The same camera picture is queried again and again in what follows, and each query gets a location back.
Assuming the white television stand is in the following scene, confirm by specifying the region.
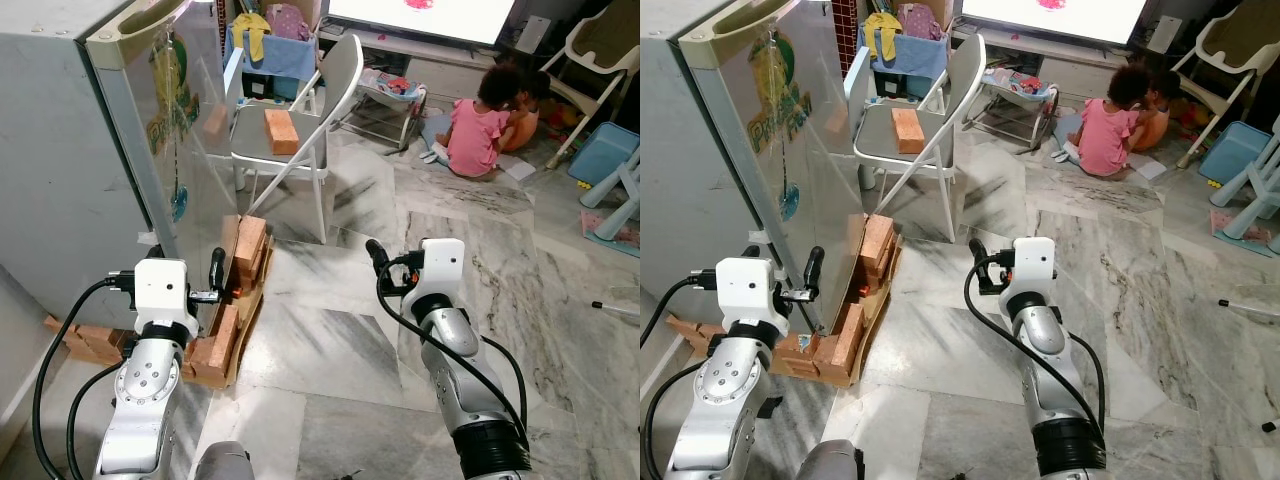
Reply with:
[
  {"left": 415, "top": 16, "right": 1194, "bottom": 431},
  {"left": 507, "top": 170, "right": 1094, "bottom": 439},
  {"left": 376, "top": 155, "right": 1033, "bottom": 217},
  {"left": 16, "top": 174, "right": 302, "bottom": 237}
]
[
  {"left": 345, "top": 25, "right": 521, "bottom": 101},
  {"left": 950, "top": 25, "right": 1131, "bottom": 101}
]

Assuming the white fridge cabinet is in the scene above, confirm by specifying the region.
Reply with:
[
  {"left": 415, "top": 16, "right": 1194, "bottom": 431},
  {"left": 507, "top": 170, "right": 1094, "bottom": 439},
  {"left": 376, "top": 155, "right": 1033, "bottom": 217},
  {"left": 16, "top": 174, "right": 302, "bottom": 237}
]
[
  {"left": 0, "top": 0, "right": 153, "bottom": 333},
  {"left": 640, "top": 0, "right": 773, "bottom": 339}
]

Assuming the colourful baby bouncer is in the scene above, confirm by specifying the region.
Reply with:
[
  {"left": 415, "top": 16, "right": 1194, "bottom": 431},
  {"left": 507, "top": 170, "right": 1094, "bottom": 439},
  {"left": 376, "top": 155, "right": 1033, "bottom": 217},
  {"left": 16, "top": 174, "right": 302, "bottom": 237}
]
[
  {"left": 965, "top": 65, "right": 1061, "bottom": 151},
  {"left": 340, "top": 68, "right": 429, "bottom": 153}
]

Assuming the pale plastic kids stool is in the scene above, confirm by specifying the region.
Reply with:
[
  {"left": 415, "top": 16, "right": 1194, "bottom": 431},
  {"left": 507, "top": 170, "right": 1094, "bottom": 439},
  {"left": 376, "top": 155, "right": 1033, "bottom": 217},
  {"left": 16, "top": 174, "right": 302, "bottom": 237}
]
[
  {"left": 1215, "top": 115, "right": 1280, "bottom": 241},
  {"left": 590, "top": 148, "right": 641, "bottom": 241}
]

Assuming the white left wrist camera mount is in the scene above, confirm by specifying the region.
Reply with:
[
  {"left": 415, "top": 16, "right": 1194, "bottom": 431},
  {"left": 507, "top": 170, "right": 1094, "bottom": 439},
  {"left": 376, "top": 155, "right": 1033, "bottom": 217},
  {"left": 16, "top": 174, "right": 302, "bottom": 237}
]
[
  {"left": 133, "top": 258, "right": 199, "bottom": 336},
  {"left": 715, "top": 258, "right": 789, "bottom": 336}
]

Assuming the white laundry basket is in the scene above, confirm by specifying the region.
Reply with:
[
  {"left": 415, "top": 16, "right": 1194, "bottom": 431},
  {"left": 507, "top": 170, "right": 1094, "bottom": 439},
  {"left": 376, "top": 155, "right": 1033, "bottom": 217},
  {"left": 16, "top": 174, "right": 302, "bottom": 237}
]
[
  {"left": 860, "top": 25, "right": 951, "bottom": 106},
  {"left": 225, "top": 25, "right": 323, "bottom": 106}
]

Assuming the beige baby high chair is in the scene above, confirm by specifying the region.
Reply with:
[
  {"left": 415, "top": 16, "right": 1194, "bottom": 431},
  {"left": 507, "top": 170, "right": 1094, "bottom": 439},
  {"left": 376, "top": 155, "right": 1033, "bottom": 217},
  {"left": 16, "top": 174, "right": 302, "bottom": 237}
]
[
  {"left": 1175, "top": 0, "right": 1280, "bottom": 169},
  {"left": 545, "top": 0, "right": 641, "bottom": 169}
]

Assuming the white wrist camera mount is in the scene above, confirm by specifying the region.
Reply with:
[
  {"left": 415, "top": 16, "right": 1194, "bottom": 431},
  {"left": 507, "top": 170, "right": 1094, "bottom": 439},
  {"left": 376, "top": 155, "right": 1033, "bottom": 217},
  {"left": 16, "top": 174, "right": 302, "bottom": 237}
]
[
  {"left": 420, "top": 238, "right": 466, "bottom": 301},
  {"left": 1012, "top": 238, "right": 1058, "bottom": 301},
  {"left": 715, "top": 258, "right": 789, "bottom": 336},
  {"left": 133, "top": 258, "right": 199, "bottom": 336}
]

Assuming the child in pink dress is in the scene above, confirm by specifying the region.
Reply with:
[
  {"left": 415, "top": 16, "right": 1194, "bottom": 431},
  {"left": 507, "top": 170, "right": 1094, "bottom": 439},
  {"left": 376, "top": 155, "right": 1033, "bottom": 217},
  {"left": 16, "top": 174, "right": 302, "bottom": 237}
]
[
  {"left": 432, "top": 65, "right": 523, "bottom": 181},
  {"left": 1062, "top": 65, "right": 1151, "bottom": 179}
]

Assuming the yellow cloth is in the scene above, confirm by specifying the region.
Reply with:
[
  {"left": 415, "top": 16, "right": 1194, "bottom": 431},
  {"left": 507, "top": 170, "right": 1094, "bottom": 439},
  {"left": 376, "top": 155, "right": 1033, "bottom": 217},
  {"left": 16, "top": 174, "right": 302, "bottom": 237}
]
[
  {"left": 865, "top": 12, "right": 904, "bottom": 61},
  {"left": 232, "top": 12, "right": 273, "bottom": 63}
]

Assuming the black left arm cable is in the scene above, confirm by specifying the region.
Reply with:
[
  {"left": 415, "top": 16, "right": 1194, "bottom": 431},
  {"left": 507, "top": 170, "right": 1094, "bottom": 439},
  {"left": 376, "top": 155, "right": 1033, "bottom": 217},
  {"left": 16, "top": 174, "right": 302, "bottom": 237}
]
[
  {"left": 32, "top": 272, "right": 136, "bottom": 480},
  {"left": 640, "top": 268, "right": 719, "bottom": 480}
]

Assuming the grey robot leg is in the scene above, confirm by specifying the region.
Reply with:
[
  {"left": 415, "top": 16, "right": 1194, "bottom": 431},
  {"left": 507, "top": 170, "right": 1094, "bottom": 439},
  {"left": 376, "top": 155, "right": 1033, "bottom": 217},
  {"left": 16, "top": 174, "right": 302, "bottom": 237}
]
[
  {"left": 193, "top": 440, "right": 256, "bottom": 480},
  {"left": 795, "top": 440, "right": 863, "bottom": 480}
]

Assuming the flat screen television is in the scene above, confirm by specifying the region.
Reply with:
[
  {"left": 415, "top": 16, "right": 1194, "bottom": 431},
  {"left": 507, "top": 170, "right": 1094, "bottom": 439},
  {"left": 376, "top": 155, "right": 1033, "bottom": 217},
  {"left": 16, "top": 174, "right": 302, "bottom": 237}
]
[
  {"left": 325, "top": 0, "right": 516, "bottom": 49},
  {"left": 960, "top": 0, "right": 1151, "bottom": 49}
]

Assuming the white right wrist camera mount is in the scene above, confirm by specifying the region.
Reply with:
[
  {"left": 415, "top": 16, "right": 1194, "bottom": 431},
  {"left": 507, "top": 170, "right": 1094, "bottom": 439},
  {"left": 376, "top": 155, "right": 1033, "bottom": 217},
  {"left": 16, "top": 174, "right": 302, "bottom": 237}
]
[
  {"left": 1012, "top": 238, "right": 1058, "bottom": 301},
  {"left": 420, "top": 238, "right": 466, "bottom": 301}
]

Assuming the yellow green door sticker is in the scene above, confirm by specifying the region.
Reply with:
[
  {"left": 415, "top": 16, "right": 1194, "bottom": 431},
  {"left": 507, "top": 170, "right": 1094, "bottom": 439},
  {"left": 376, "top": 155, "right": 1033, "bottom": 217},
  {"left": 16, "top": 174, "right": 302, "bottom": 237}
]
[
  {"left": 750, "top": 30, "right": 813, "bottom": 151},
  {"left": 148, "top": 40, "right": 191, "bottom": 156}
]

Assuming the pink floor mat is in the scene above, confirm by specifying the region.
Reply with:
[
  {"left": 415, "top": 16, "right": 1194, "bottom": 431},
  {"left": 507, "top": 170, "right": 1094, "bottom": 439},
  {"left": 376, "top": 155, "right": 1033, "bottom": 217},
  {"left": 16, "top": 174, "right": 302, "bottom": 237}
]
[
  {"left": 580, "top": 208, "right": 641, "bottom": 259},
  {"left": 1208, "top": 208, "right": 1280, "bottom": 256}
]

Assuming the purple dotted cloth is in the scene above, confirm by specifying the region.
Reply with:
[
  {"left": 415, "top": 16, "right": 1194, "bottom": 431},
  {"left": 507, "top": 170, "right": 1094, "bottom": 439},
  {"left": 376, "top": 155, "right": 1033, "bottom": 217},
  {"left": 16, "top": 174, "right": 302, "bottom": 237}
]
[
  {"left": 897, "top": 3, "right": 946, "bottom": 43},
  {"left": 265, "top": 3, "right": 313, "bottom": 43}
]

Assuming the child in orange clothes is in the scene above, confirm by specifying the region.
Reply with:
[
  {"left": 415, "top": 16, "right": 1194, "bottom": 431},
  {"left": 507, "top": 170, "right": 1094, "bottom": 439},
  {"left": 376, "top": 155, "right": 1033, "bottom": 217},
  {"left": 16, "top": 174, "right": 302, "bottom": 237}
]
[
  {"left": 1130, "top": 70, "right": 1183, "bottom": 153},
  {"left": 500, "top": 70, "right": 553, "bottom": 153}
]

